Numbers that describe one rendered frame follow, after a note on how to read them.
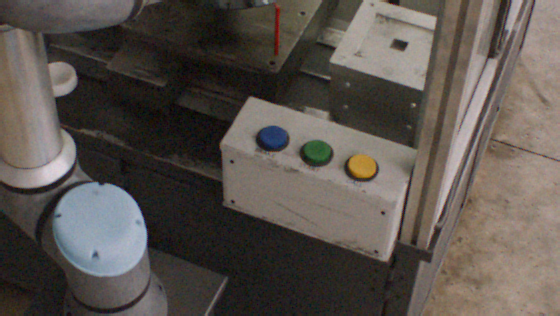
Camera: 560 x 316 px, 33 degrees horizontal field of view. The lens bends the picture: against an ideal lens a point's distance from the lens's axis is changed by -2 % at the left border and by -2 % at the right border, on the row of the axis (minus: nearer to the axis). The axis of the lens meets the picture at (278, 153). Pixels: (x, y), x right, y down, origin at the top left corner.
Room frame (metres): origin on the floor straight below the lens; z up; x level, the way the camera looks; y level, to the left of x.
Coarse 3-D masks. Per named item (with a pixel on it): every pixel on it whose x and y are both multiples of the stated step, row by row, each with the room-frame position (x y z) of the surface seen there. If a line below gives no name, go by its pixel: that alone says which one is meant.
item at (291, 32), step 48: (288, 0) 1.35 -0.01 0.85; (336, 0) 1.43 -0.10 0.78; (48, 48) 1.30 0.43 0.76; (96, 48) 1.30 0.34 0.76; (144, 48) 1.24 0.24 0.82; (192, 48) 1.22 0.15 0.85; (240, 48) 1.21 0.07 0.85; (288, 48) 1.22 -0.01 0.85; (144, 96) 1.16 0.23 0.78; (192, 96) 1.19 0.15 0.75; (240, 96) 1.18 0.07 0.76; (288, 96) 1.20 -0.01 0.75
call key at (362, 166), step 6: (354, 156) 0.93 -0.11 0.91; (360, 156) 0.93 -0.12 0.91; (366, 156) 0.93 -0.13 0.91; (348, 162) 0.92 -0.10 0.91; (354, 162) 0.92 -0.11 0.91; (360, 162) 0.92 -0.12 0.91; (366, 162) 0.92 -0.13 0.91; (372, 162) 0.92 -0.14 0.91; (348, 168) 0.91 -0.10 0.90; (354, 168) 0.90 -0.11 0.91; (360, 168) 0.91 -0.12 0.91; (366, 168) 0.91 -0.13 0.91; (372, 168) 0.91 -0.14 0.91; (354, 174) 0.90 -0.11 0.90; (360, 174) 0.89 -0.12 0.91; (366, 174) 0.89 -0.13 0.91; (372, 174) 0.90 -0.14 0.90
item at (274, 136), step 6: (270, 126) 0.98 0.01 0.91; (276, 126) 0.98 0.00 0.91; (264, 132) 0.97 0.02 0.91; (270, 132) 0.97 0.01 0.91; (276, 132) 0.97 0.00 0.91; (282, 132) 0.97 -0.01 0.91; (264, 138) 0.96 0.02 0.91; (270, 138) 0.96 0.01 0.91; (276, 138) 0.96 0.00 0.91; (282, 138) 0.96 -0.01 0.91; (264, 144) 0.95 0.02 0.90; (270, 144) 0.95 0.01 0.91; (276, 144) 0.95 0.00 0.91; (282, 144) 0.95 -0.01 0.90
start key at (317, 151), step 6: (306, 144) 0.95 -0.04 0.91; (312, 144) 0.95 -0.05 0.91; (318, 144) 0.95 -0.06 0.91; (324, 144) 0.95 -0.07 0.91; (306, 150) 0.94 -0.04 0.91; (312, 150) 0.94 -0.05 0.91; (318, 150) 0.94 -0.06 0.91; (324, 150) 0.94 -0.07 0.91; (330, 150) 0.94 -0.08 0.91; (306, 156) 0.93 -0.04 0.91; (312, 156) 0.92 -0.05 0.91; (318, 156) 0.93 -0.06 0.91; (324, 156) 0.93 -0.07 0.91; (312, 162) 0.92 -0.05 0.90; (318, 162) 0.92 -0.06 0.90
